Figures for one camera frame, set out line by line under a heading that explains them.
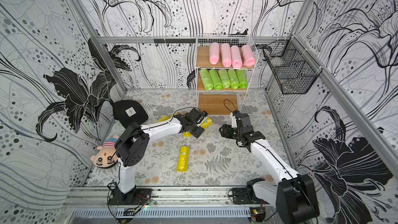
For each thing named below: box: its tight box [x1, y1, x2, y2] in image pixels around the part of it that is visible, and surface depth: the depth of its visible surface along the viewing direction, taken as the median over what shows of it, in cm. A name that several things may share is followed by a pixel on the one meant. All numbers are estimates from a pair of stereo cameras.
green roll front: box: [226, 69, 240, 90], surface depth 87 cm
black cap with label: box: [109, 99, 149, 129], surface depth 102 cm
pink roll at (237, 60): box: [230, 45, 244, 69], surface depth 74 cm
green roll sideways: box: [235, 69, 249, 89], surface depth 86 cm
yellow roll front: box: [176, 145, 190, 173], surface depth 83 cm
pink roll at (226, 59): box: [220, 43, 233, 68], surface depth 76 cm
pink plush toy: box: [90, 135, 119, 168], surface depth 81 cm
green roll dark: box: [208, 68, 223, 91], surface depth 88 cm
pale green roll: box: [217, 68, 232, 89], surface depth 88 cm
